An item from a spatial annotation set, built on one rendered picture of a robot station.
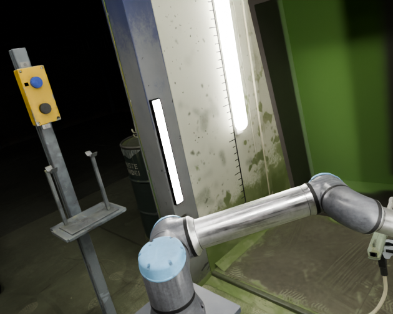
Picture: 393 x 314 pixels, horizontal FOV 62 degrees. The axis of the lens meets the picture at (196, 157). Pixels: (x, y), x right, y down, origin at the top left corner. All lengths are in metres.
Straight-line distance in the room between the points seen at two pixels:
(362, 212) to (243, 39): 1.63
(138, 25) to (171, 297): 1.30
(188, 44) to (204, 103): 0.36
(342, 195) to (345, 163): 1.05
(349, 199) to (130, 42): 1.26
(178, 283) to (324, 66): 1.36
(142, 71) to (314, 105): 0.99
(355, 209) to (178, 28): 1.36
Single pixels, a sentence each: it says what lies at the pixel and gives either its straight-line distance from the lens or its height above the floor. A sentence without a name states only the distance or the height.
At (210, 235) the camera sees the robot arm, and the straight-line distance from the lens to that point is 1.18.
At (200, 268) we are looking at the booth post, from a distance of 2.27.
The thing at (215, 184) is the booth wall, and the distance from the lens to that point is 2.20.
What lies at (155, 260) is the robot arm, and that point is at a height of 0.91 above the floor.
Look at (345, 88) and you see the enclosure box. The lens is 1.94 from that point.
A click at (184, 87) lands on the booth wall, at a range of 1.96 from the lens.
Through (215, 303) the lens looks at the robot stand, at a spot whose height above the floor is 0.64.
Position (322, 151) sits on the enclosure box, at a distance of 2.17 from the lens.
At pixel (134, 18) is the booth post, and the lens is 1.81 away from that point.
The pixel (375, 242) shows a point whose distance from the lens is 1.60.
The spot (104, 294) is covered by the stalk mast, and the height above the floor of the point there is 0.27.
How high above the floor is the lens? 1.47
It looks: 18 degrees down
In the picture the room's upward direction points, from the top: 12 degrees counter-clockwise
